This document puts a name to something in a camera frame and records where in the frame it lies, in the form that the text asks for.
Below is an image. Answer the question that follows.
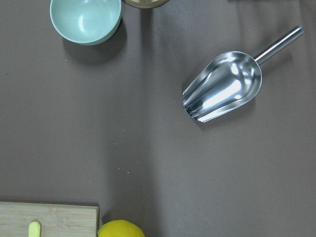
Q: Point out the steel scoop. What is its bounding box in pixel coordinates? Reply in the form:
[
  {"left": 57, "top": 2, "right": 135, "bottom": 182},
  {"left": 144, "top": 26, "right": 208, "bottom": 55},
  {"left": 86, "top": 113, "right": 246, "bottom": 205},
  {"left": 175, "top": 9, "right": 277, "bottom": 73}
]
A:
[{"left": 182, "top": 26, "right": 304, "bottom": 123}]

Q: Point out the wooden cup tree stand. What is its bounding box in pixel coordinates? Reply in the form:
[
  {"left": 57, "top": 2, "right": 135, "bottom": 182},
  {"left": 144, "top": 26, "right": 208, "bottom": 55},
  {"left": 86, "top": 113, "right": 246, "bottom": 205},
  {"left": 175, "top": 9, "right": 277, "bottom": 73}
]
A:
[{"left": 123, "top": 0, "right": 168, "bottom": 9}]

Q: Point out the mint green bowl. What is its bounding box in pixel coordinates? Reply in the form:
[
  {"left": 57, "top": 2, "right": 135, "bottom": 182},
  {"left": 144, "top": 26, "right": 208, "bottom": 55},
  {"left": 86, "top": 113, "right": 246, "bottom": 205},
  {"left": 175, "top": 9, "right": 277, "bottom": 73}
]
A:
[{"left": 49, "top": 0, "right": 121, "bottom": 45}]

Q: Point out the yellow plastic knife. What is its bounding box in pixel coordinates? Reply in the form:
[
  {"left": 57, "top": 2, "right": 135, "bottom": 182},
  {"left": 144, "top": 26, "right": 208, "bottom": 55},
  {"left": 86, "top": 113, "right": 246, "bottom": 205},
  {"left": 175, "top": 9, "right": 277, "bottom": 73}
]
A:
[{"left": 28, "top": 221, "right": 41, "bottom": 237}]

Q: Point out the yellow lemon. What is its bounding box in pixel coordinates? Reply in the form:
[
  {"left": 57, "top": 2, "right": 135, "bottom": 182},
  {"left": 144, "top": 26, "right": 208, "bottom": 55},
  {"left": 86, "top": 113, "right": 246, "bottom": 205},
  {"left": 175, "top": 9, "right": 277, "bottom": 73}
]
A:
[{"left": 98, "top": 220, "right": 145, "bottom": 237}]

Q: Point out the bamboo cutting board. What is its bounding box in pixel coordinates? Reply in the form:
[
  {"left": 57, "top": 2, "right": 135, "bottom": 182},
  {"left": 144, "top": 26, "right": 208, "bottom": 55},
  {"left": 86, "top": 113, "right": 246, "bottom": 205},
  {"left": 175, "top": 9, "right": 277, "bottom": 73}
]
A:
[{"left": 0, "top": 201, "right": 99, "bottom": 237}]

